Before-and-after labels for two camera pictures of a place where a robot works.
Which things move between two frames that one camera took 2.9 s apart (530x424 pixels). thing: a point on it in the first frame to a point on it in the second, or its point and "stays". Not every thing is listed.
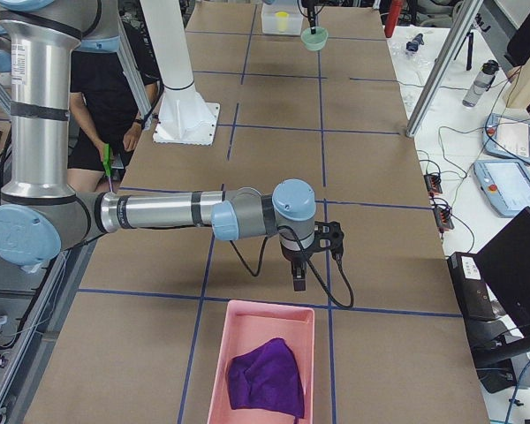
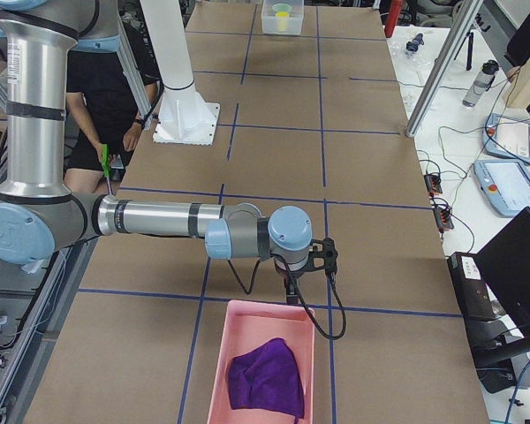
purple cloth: [267, 378] stays
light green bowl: [314, 41] to [282, 7]
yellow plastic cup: [282, 19] stays
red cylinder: [392, 18] stays
